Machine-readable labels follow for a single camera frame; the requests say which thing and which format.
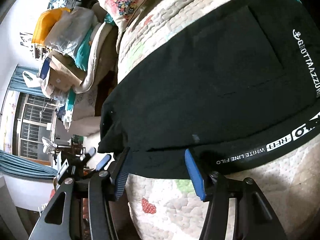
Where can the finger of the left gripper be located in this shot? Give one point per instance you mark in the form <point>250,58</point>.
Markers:
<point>101,165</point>
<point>87,155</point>

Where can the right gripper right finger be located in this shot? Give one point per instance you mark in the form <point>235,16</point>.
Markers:
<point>254,215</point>

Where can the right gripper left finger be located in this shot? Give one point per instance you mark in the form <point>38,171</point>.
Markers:
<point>63,216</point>

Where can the black pants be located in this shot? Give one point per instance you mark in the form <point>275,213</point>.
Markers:
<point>239,87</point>

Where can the heart pattern quilt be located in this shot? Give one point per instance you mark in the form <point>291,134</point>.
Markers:
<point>170,209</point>

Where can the window with grille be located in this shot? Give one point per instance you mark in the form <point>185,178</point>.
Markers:
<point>34,119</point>

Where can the blue curtain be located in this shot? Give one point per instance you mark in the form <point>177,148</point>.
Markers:
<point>10,163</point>

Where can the cardboard box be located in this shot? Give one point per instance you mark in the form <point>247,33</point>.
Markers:
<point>59,74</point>

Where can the beige folded mattress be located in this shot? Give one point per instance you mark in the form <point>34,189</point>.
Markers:
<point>102,58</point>

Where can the white plastic bag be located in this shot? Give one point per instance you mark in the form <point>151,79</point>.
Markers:
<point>31,80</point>

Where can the teal cloth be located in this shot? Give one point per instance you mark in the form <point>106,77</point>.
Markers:
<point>82,56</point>

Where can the clear plastic bag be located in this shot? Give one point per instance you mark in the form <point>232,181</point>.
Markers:
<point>69,31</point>

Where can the yellow bag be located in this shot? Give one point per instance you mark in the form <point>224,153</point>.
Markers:
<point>45,23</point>

